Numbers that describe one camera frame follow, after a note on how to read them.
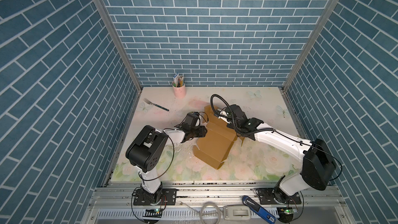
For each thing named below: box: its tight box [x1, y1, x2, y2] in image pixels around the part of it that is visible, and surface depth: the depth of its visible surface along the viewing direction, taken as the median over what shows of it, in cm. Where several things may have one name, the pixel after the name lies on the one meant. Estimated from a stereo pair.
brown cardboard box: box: [192, 105, 246, 171], surface depth 92 cm
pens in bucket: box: [172, 72, 186, 88], surface depth 104 cm
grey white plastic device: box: [223, 205, 251, 221], surface depth 69 cm
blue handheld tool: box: [242, 195, 277, 224], surface depth 69 cm
